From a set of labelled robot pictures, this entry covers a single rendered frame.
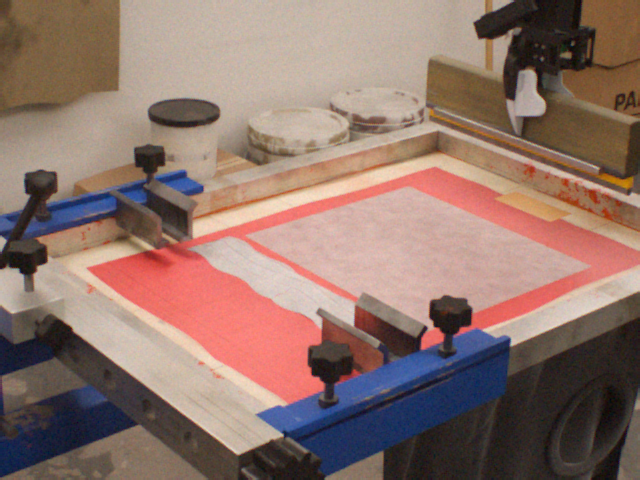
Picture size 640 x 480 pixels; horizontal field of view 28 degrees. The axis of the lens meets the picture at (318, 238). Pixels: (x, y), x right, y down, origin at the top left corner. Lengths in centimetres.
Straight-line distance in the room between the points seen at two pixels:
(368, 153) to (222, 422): 86
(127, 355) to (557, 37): 71
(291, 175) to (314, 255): 22
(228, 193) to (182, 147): 182
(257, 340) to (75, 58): 222
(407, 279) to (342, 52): 270
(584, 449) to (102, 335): 73
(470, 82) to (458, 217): 19
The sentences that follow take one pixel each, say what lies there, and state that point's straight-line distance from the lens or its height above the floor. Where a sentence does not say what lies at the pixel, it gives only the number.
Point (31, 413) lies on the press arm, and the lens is 139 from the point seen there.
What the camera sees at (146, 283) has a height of 95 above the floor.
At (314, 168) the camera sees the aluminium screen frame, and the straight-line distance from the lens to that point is 185.
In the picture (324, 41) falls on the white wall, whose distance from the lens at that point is 418.
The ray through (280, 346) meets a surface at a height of 95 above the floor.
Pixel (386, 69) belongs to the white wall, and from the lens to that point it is 440.
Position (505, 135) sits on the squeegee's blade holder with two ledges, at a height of 108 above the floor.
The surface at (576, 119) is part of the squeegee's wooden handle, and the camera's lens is 167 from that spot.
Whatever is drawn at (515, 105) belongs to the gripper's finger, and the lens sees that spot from 170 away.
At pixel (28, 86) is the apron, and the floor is 59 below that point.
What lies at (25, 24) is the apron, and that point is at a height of 76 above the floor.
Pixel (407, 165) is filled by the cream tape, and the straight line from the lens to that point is 195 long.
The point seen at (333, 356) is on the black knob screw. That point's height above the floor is 106.
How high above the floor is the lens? 164
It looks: 24 degrees down
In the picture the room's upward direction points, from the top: 2 degrees clockwise
